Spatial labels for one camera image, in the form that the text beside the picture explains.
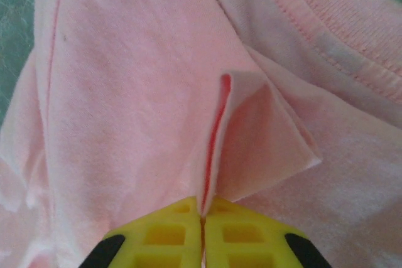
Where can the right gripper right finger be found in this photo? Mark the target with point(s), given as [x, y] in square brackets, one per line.
[251, 243]

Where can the pink t-shirt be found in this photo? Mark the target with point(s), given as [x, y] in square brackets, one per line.
[125, 92]

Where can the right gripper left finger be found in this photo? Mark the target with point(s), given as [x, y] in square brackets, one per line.
[163, 243]

